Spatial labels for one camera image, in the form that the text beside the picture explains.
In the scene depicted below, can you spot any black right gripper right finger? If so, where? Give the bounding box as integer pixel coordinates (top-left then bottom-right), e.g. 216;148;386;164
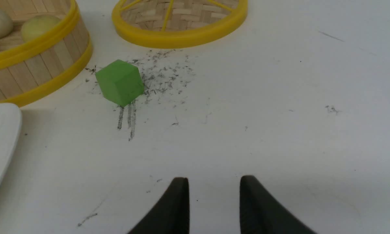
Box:
240;175;315;234

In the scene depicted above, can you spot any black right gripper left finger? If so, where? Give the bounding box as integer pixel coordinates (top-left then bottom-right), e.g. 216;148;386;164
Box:
129;177;190;234

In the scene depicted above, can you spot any yellowish steamed bun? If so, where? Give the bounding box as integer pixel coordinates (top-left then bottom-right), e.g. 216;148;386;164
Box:
20;15;61;42

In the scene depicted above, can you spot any green cube block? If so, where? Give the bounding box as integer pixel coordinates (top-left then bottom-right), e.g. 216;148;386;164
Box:
95;59;144;107

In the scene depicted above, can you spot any bamboo steamer lid yellow rim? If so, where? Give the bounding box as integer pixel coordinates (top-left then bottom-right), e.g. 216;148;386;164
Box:
112;0;248;49

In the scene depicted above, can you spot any bamboo steamer basket yellow rim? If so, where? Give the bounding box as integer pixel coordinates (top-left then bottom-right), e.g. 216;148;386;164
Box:
0;0;93;107

